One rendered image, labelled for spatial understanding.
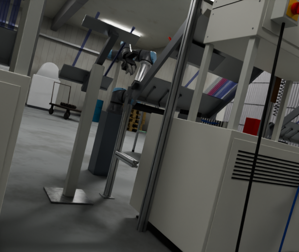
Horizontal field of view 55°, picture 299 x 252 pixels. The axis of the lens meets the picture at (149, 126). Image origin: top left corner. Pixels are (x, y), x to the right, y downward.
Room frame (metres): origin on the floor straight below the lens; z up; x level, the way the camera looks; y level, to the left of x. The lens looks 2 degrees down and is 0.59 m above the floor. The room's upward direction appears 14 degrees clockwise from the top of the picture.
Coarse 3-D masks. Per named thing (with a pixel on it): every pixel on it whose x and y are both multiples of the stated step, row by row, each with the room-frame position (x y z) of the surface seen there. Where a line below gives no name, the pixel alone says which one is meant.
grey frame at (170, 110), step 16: (192, 0) 1.48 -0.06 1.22; (192, 16) 1.45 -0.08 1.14; (192, 32) 1.47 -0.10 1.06; (176, 64) 1.48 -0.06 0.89; (176, 80) 1.45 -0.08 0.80; (176, 96) 1.47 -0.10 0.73; (128, 112) 1.90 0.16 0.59; (160, 128) 1.48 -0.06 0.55; (160, 144) 1.45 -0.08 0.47; (112, 160) 1.91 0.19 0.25; (160, 160) 1.46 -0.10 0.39; (112, 176) 1.90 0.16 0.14; (144, 192) 1.49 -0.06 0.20; (144, 208) 1.45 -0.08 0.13; (144, 224) 1.47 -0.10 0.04
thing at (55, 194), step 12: (96, 72) 1.69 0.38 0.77; (96, 84) 1.70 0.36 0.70; (96, 96) 1.71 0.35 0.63; (84, 108) 1.70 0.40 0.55; (84, 120) 1.69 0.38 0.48; (84, 132) 1.70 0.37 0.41; (84, 144) 1.71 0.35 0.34; (72, 156) 1.71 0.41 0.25; (72, 168) 1.69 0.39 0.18; (72, 180) 1.70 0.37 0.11; (48, 192) 1.68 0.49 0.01; (60, 192) 1.73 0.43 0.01; (72, 192) 1.71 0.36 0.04; (84, 192) 1.84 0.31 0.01
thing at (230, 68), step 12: (204, 24) 1.59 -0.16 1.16; (204, 36) 1.66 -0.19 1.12; (192, 48) 1.66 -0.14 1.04; (204, 48) 1.68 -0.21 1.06; (192, 60) 1.73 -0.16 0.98; (216, 60) 1.77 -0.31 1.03; (228, 60) 1.84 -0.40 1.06; (240, 60) 1.86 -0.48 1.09; (216, 72) 1.91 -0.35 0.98; (228, 72) 1.93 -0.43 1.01; (240, 72) 1.95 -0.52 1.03; (252, 72) 1.97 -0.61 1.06
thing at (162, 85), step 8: (152, 80) 1.86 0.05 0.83; (160, 80) 1.87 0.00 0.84; (152, 88) 1.92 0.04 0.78; (160, 88) 1.93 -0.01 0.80; (168, 88) 1.95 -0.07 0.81; (184, 88) 1.98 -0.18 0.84; (144, 96) 1.97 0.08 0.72; (152, 96) 1.98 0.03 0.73; (160, 96) 2.00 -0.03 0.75; (184, 96) 2.05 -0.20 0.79; (192, 96) 2.06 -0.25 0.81; (208, 96) 2.09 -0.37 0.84; (184, 104) 2.12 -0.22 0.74; (200, 104) 2.15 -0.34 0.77; (208, 104) 2.17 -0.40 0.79; (216, 104) 2.19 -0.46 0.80; (200, 112) 2.23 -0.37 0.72; (208, 112) 2.25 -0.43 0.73
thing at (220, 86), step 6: (216, 78) 1.98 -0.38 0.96; (222, 78) 1.98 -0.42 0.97; (210, 84) 2.02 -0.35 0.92; (216, 84) 2.02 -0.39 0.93; (222, 84) 2.03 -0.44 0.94; (228, 84) 2.04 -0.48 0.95; (234, 84) 2.06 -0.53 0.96; (204, 90) 2.06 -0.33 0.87; (210, 90) 2.06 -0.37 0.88; (216, 90) 2.07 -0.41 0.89; (222, 90) 2.09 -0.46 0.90; (228, 90) 2.10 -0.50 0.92; (216, 96) 2.13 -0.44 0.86; (222, 96) 2.14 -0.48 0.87
